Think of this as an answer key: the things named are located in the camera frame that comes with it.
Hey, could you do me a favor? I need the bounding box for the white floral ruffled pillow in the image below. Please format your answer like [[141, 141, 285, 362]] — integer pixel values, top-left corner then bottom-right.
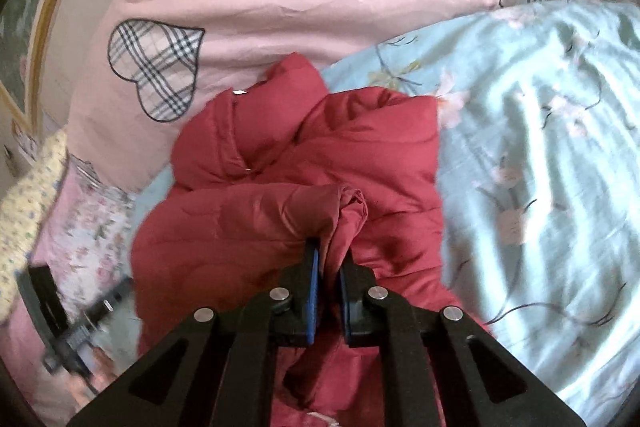
[[47, 156, 137, 304]]

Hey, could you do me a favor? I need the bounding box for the pink pillow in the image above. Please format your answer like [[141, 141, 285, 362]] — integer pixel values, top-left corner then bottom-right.
[[0, 207, 126, 413]]

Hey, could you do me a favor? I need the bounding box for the red quilted blanket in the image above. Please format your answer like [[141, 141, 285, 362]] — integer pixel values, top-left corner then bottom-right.
[[131, 52, 497, 427]]

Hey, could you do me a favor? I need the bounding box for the wooden headboard frame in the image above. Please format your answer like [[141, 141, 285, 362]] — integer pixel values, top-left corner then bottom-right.
[[22, 0, 108, 134]]

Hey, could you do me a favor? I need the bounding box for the yellow floral pillow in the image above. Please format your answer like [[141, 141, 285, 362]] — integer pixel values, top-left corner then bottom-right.
[[0, 129, 69, 324]]

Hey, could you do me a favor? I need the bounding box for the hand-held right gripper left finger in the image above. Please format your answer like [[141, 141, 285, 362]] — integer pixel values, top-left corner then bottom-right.
[[65, 238, 322, 427]]

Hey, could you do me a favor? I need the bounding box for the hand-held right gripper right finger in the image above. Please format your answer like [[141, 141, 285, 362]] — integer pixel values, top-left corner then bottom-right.
[[338, 258, 589, 427]]

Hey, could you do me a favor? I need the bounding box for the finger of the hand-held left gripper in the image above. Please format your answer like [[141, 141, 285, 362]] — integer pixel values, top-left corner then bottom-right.
[[75, 276, 137, 339]]

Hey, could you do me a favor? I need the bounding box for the light blue floral blanket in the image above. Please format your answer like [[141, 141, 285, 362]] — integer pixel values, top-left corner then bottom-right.
[[95, 0, 640, 427]]

